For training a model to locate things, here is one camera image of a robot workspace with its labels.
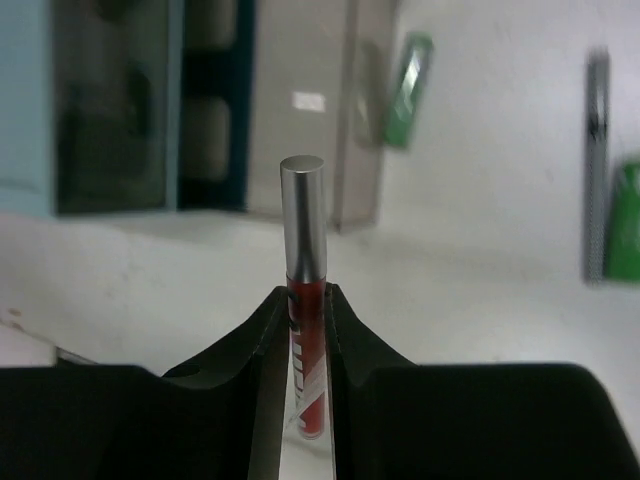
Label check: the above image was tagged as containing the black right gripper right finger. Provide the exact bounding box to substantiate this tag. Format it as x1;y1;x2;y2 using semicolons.
324;284;639;479

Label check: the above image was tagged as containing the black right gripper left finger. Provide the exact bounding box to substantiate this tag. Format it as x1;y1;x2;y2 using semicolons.
1;287;288;479

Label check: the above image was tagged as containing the red makeup pencil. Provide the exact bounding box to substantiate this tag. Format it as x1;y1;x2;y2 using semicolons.
280;155;327;440

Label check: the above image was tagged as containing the green tube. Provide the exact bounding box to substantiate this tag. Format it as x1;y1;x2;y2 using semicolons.
385;31;434;150
604;155;639;283

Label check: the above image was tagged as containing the teal makeup box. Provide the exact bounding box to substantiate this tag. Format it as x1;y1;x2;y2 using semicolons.
1;1;257;217

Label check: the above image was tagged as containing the clear acrylic drawer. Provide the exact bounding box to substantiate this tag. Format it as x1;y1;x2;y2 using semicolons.
247;1;398;231

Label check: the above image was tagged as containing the grey eyeliner pencil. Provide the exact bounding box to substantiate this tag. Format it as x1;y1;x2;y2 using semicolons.
584;48;610;284

